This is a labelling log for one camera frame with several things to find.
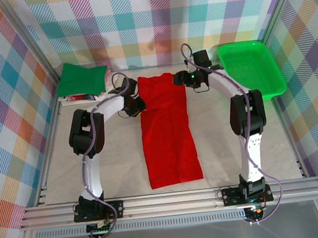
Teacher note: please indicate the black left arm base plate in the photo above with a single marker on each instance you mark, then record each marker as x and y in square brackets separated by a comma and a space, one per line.
[117, 208]

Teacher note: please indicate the controller circuit board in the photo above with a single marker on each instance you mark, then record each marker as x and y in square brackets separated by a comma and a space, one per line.
[255, 212]
[99, 228]

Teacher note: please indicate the right controller circuit board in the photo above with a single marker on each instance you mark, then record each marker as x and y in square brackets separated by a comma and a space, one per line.
[255, 212]

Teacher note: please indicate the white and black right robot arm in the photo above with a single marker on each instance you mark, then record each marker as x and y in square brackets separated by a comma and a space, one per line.
[252, 155]

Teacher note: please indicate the aluminium frame post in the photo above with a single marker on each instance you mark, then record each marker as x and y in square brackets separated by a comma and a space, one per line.
[33, 38]
[279, 6]

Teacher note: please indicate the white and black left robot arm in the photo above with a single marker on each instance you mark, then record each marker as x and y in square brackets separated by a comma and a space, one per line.
[92, 173]

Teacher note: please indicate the stack of folded clothes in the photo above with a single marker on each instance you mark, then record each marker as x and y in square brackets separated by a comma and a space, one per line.
[81, 99]

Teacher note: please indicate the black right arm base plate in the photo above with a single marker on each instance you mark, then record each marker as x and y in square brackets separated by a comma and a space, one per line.
[231, 196]

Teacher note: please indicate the green folded t-shirt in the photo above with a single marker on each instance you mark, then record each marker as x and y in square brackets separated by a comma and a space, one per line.
[82, 78]

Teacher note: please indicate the green plastic basket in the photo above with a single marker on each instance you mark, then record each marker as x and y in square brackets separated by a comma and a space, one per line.
[250, 71]

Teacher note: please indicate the left controller circuit board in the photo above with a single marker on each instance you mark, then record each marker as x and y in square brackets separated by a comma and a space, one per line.
[99, 228]

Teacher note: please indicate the red t-shirt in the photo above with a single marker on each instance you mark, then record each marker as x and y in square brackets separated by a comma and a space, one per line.
[166, 135]

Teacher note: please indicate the aluminium cross rail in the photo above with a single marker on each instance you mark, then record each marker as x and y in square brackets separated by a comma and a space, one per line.
[170, 202]

